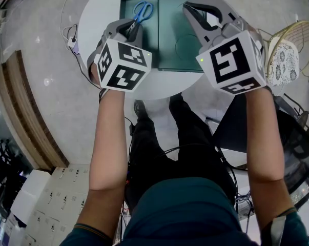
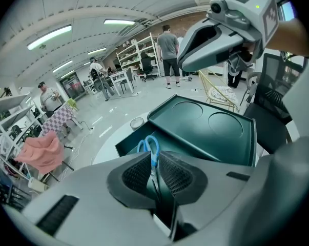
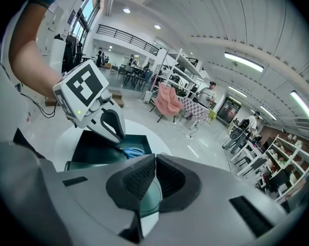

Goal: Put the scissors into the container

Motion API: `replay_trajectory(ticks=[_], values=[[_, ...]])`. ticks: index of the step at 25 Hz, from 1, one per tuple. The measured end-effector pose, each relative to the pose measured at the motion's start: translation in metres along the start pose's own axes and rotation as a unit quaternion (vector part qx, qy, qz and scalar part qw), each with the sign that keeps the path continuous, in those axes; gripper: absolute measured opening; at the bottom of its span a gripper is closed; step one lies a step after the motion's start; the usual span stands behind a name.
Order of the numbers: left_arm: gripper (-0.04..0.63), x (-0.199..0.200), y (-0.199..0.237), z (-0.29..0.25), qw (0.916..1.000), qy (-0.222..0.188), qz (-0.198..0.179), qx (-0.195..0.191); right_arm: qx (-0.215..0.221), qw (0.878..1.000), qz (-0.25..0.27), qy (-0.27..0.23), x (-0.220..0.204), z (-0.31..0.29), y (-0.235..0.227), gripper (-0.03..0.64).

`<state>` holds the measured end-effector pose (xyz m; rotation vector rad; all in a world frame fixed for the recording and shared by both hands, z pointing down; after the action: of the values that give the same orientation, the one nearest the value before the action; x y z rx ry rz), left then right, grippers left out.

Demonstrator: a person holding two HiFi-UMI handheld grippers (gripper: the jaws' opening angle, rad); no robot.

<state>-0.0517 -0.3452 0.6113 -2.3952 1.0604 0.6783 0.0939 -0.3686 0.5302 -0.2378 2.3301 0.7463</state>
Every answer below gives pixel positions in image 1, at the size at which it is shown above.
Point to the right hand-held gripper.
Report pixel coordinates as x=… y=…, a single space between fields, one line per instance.
x=233 y=60

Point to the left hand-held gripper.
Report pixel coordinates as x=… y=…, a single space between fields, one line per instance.
x=123 y=65

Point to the dark green metal container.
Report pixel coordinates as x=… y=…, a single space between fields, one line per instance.
x=172 y=22

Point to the person's right forearm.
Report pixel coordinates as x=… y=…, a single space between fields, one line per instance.
x=265 y=147

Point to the person's left forearm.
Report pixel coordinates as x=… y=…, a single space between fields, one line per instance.
x=106 y=147

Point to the white power adapter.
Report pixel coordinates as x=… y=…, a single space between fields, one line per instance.
x=72 y=41

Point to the person's dark left shoe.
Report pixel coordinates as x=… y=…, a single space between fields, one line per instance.
x=141 y=109

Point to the white patterned seat cushion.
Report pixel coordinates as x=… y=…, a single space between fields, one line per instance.
x=282 y=63

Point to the small black floor device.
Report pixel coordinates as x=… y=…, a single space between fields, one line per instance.
x=131 y=129

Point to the person's black trousers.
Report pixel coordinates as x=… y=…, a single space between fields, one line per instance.
x=185 y=147

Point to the curved wooden platform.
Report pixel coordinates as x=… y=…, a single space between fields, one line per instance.
x=23 y=111

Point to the black mesh chair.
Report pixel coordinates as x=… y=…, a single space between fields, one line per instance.
x=300 y=147

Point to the white locker cabinet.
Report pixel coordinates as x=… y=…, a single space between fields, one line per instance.
x=64 y=196

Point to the black office chairs group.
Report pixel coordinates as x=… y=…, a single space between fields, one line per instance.
x=1 y=168

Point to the white box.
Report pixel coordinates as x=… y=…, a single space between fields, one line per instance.
x=28 y=193

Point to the person's teal shirt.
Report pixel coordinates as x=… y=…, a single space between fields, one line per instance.
x=185 y=214

